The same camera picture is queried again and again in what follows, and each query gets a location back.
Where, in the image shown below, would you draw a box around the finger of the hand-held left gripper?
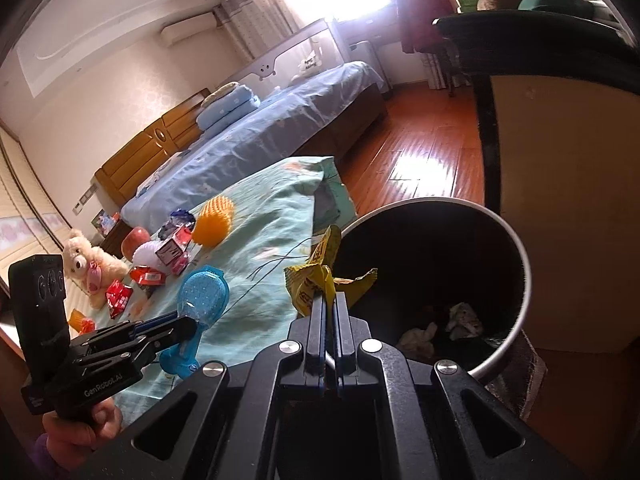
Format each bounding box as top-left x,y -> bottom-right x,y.
80,316 -> 198,368
70,311 -> 180,356

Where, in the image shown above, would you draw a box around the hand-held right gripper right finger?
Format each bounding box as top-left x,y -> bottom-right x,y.
331,292 -> 586,480

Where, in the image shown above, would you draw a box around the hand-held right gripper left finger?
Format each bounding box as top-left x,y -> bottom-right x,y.
75,292 -> 333,480

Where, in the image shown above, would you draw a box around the yellow snack wrapper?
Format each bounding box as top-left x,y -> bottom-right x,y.
284,225 -> 379,318

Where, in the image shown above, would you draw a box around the red snack packet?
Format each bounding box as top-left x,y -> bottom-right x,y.
105,280 -> 135,320
129,266 -> 168,287

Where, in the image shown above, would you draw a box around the blue plastic brush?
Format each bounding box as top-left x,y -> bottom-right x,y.
160,266 -> 231,378

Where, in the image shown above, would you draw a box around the white foam block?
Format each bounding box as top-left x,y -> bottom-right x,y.
131,241 -> 166,268

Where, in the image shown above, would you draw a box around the black trash bin white rim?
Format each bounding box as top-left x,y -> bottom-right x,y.
340,198 -> 531,381

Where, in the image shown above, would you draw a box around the orange spiky ball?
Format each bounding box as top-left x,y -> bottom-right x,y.
191,196 -> 236,247

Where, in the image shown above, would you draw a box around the person's left forearm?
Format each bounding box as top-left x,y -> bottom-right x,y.
32,432 -> 68,480

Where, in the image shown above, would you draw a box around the person's left hand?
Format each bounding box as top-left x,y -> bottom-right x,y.
42,400 -> 123,471

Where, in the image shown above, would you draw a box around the orange snack packet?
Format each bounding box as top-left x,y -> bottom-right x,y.
67,309 -> 96,335

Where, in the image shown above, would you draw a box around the cream teddy bear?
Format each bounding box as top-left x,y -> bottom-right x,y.
61,229 -> 130,310

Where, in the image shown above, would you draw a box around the small pink carton box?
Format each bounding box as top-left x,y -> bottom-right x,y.
155,237 -> 193,276

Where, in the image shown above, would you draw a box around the red apple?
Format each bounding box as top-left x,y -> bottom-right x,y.
121,226 -> 151,263

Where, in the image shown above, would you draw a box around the dark wooden nightstand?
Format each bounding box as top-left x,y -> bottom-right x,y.
90,209 -> 133,256

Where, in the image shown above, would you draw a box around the crumpled blue wrapper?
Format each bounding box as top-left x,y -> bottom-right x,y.
169,208 -> 197,231

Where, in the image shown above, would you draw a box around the teal printed blanket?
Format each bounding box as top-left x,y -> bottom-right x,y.
65,156 -> 358,426

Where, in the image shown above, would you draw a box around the wooden headboard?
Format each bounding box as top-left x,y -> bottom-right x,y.
94,87 -> 212,208

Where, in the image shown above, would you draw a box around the bed with blue sheet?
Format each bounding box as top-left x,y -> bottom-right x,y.
122,60 -> 388,231

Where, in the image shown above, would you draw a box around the folded blue quilt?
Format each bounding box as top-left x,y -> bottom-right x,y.
196,81 -> 261,137

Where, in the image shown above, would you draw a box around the white floor appliance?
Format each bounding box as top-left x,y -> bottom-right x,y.
348,40 -> 391,95

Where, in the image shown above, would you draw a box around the beige cabinet with black edge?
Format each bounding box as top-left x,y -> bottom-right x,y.
432,10 -> 638,361

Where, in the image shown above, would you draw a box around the white air conditioner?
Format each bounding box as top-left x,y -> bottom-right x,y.
160,12 -> 219,45

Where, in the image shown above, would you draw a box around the grey patterned curtain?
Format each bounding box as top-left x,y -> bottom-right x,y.
212,0 -> 301,61

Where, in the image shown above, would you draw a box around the hanging red clothes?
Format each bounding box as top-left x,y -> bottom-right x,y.
397,0 -> 453,53

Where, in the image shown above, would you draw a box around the green hat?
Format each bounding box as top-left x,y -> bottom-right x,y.
517,0 -> 596,18

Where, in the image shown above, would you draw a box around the photo frame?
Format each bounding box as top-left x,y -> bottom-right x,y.
91,210 -> 121,236

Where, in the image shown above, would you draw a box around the wall switch panel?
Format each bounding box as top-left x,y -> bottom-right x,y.
72,185 -> 97,215

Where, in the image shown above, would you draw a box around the grey bed guard rail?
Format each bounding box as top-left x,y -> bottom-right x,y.
215,17 -> 346,93

